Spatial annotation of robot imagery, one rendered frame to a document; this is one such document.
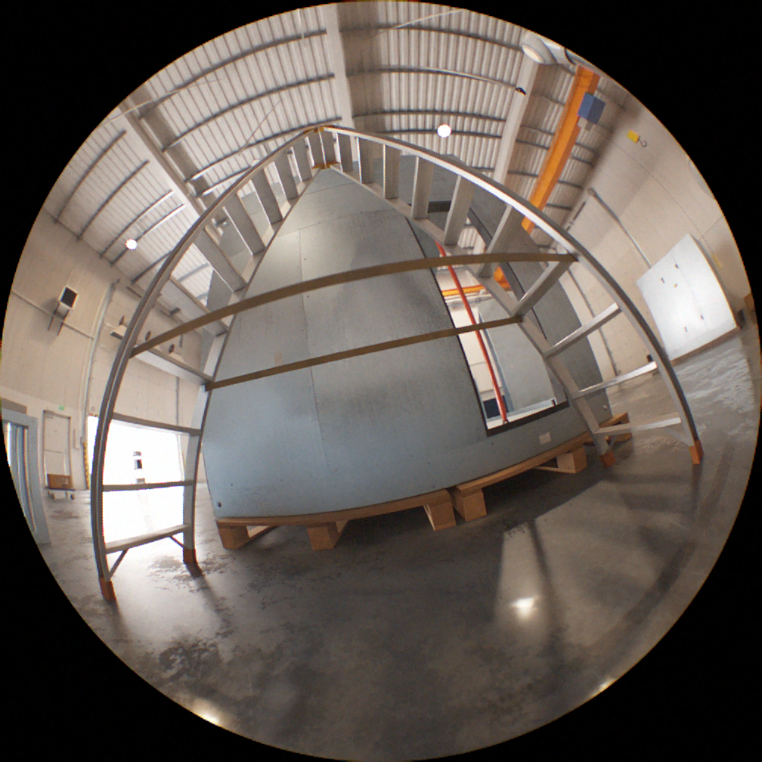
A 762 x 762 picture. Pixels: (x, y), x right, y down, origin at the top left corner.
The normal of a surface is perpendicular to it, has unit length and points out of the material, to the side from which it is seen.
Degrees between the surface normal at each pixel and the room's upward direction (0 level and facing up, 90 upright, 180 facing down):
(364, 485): 90
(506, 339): 90
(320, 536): 90
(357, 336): 90
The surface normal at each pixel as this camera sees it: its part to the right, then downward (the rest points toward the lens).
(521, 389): -0.39, -0.15
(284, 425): -0.06, -0.25
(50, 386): 0.97, -0.23
